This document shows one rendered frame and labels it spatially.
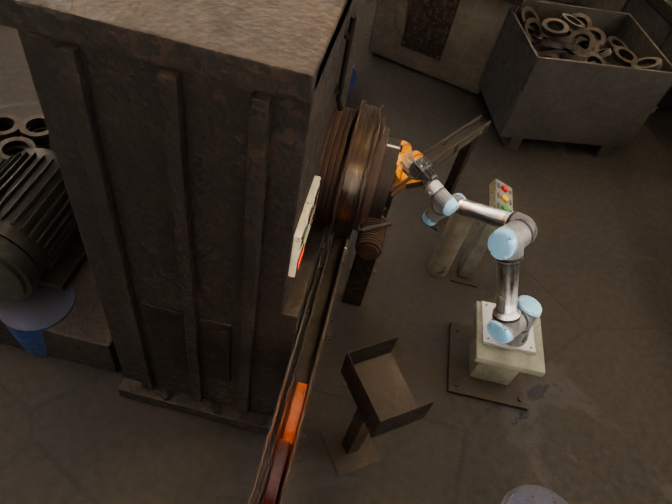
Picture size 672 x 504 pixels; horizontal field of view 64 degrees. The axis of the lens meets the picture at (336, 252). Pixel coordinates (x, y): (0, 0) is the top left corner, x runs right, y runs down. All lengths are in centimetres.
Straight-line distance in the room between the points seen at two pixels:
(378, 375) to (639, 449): 154
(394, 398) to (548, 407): 115
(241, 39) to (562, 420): 237
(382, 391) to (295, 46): 125
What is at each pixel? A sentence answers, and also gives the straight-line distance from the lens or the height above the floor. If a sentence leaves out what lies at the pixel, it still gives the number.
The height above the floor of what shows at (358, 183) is 123.
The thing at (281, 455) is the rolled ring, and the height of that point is 78.
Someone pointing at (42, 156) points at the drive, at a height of 69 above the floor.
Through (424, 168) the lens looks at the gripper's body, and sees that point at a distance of 236.
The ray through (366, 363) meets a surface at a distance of 201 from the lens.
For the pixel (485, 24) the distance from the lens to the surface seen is 442.
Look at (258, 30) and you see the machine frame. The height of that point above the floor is 176.
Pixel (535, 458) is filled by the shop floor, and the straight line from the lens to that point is 281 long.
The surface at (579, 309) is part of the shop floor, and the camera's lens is 341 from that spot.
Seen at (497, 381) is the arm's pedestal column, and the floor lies 4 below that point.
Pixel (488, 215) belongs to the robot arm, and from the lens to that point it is 238.
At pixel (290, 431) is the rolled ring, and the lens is 171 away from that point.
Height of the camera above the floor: 234
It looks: 49 degrees down
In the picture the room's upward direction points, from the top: 14 degrees clockwise
